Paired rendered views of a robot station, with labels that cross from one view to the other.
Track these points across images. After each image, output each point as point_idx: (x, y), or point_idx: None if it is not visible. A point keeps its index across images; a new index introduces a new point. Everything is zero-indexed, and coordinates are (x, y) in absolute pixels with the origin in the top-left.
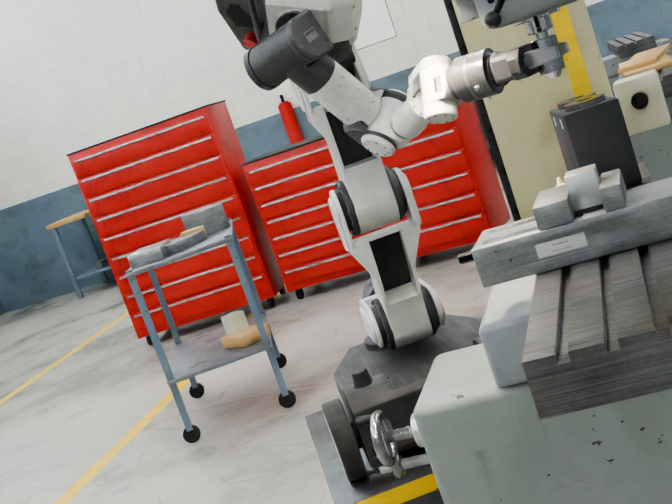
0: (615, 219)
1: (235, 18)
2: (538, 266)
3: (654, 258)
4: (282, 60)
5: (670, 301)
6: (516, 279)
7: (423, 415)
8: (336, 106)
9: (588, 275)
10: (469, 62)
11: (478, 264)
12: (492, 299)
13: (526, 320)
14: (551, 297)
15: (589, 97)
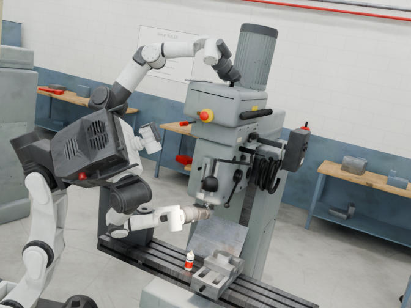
0: (237, 270)
1: (91, 167)
2: (225, 289)
3: (255, 283)
4: (140, 202)
5: (299, 300)
6: (156, 286)
7: None
8: (126, 219)
9: (248, 291)
10: (193, 211)
11: (218, 293)
12: (170, 299)
13: (207, 307)
14: (257, 302)
15: (144, 207)
